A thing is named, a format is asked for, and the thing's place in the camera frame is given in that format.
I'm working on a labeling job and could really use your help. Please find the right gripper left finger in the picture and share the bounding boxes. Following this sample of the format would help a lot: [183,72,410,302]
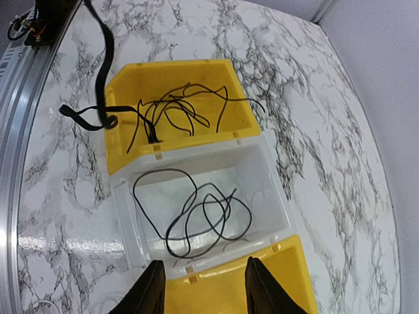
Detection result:
[114,260,166,313]

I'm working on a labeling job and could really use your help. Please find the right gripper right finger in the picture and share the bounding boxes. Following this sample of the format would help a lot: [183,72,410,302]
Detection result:
[245,257,306,313]

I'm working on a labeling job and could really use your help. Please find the thin black cable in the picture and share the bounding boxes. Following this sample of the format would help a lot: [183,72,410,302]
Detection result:
[132,168,253,259]
[126,83,266,154]

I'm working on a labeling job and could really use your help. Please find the thick black cable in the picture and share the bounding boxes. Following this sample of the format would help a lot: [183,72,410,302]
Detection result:
[58,0,163,145]

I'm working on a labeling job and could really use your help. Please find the right yellow plastic bin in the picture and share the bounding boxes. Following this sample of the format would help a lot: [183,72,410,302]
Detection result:
[164,235,318,313]

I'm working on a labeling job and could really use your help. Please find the yellow plastic bin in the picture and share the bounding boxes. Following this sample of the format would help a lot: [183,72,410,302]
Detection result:
[105,59,261,175]
[164,235,318,313]

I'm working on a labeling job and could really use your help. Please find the white translucent plastic bin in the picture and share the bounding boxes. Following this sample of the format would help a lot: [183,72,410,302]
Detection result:
[110,133,297,279]

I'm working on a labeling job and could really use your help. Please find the left yellow plastic bin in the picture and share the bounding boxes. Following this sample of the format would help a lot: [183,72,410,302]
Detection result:
[105,59,261,175]

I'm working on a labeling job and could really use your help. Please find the white thin cable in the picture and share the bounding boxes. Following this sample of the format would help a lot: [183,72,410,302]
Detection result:
[29,299,62,314]

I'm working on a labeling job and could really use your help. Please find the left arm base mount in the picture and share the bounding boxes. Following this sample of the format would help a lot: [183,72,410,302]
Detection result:
[7,0,79,47]

